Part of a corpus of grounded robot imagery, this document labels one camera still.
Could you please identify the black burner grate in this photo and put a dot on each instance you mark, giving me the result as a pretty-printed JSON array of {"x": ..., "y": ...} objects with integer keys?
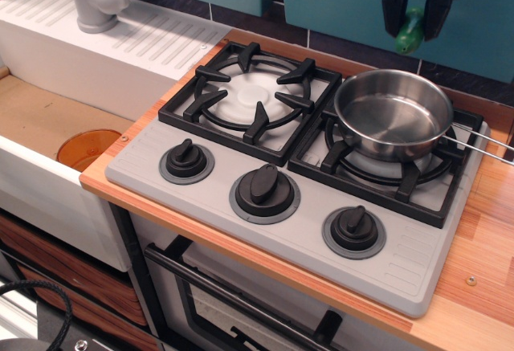
[
  {"x": 433, "y": 189},
  {"x": 247, "y": 103}
]

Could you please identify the black right stove knob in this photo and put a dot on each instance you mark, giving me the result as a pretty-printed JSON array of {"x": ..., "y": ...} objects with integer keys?
[{"x": 354, "y": 233}]

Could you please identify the stainless steel pan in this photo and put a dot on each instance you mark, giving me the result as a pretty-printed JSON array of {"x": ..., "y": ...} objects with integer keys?
[{"x": 395, "y": 116}]

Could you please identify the oven door with black handle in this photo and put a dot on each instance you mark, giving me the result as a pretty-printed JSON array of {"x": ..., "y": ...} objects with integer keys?
[{"x": 221, "y": 304}]

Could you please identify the black stove knob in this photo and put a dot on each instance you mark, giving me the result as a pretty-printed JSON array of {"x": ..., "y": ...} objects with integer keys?
[
  {"x": 265, "y": 196},
  {"x": 354, "y": 233},
  {"x": 186, "y": 163}
]

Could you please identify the black middle stove knob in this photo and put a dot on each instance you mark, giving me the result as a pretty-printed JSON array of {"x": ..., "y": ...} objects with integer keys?
[{"x": 265, "y": 196}]

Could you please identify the orange plastic plate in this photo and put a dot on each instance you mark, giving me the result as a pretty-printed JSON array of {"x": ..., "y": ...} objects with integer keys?
[{"x": 84, "y": 148}]

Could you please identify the black left stove knob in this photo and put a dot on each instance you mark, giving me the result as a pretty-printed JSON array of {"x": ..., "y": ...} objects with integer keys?
[{"x": 186, "y": 163}]

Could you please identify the wood-grain drawer front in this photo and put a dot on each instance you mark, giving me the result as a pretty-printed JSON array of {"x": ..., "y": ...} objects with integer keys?
[{"x": 101, "y": 297}]

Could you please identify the white toy sink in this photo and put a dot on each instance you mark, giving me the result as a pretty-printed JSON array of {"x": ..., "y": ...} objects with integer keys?
[{"x": 57, "y": 81}]

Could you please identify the black right burner grate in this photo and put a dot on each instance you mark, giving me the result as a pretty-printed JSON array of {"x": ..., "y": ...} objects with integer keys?
[{"x": 433, "y": 189}]

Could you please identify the green toy pickle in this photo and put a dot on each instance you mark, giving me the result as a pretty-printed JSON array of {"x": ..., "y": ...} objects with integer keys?
[{"x": 411, "y": 34}]

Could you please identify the grey toy stove top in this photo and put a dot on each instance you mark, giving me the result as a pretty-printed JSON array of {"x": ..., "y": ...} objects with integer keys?
[{"x": 402, "y": 276}]

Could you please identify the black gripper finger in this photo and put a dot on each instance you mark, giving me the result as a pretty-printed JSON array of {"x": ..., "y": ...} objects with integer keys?
[
  {"x": 394, "y": 12},
  {"x": 435, "y": 15}
]

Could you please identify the black left burner grate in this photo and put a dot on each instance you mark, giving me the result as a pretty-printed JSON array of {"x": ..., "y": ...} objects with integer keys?
[{"x": 247, "y": 103}]

